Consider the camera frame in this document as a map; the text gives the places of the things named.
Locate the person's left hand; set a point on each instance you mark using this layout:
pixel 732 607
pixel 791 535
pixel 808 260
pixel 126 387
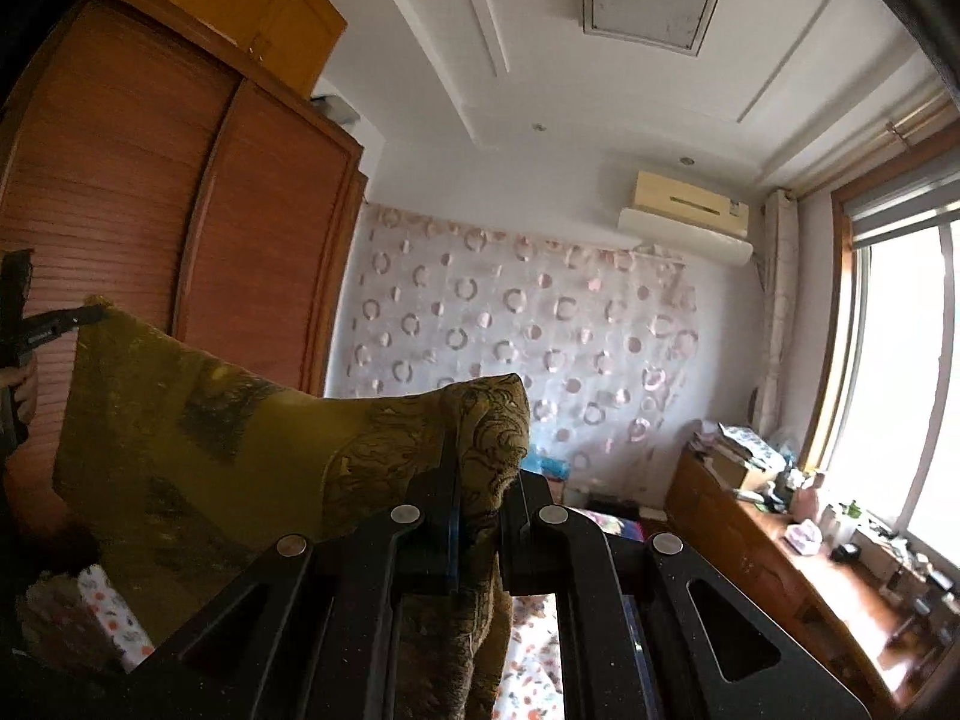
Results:
pixel 21 394

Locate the green capped bottle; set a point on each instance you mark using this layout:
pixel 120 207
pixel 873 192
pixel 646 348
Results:
pixel 851 514

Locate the wall air conditioner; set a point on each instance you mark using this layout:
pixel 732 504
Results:
pixel 682 221

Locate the golden patterned garment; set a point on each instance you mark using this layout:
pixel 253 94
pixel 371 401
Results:
pixel 225 450

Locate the wooden curtain rod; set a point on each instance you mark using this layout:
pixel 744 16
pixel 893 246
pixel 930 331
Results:
pixel 885 139

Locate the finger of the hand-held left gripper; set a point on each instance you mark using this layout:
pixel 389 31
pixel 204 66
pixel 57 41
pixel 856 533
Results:
pixel 60 321

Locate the circle patterned sheer curtain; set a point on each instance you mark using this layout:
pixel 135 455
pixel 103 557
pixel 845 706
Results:
pixel 510 330

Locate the wooden sideboard cabinet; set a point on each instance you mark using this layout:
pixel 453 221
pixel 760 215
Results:
pixel 765 562

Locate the pink bottle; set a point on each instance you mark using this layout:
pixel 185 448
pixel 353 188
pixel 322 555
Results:
pixel 810 499

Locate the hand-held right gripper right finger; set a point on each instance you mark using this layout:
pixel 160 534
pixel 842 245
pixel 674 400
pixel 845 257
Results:
pixel 525 540

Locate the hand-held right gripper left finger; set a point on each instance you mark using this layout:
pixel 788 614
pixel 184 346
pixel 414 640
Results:
pixel 420 540

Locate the floral blanket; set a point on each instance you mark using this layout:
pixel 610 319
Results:
pixel 600 521

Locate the white bundled window curtain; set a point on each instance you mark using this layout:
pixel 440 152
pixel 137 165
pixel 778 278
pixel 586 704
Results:
pixel 776 315

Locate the brown wooden wardrobe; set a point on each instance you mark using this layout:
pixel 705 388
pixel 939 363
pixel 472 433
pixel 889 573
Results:
pixel 262 240

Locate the blue topped cardboard box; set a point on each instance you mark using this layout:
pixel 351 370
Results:
pixel 546 466

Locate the window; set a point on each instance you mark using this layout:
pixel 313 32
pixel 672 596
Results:
pixel 892 375

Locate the pink tissue pack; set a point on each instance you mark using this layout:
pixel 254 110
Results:
pixel 802 538

